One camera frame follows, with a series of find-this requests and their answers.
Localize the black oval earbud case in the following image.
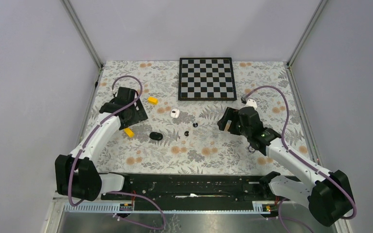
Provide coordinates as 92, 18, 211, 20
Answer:
149, 132, 163, 141

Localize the white earbud charging case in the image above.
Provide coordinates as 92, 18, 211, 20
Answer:
170, 109, 180, 119

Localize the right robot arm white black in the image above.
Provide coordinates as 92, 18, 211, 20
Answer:
217, 106, 356, 227

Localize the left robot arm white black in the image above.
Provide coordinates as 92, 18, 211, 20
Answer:
55, 87, 148, 201

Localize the yellow block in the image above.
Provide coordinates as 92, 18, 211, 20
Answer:
147, 97, 158, 105
123, 128, 135, 138

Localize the black white checkerboard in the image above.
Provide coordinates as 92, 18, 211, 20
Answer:
178, 57, 237, 101

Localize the floral patterned table mat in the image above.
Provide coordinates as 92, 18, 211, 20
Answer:
85, 61, 310, 175

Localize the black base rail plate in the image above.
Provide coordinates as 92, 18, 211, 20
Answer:
101, 173, 282, 210

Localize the slotted grey cable duct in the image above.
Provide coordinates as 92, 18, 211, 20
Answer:
64, 201, 273, 215

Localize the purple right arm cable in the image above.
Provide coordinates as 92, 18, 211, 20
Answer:
244, 85, 357, 233

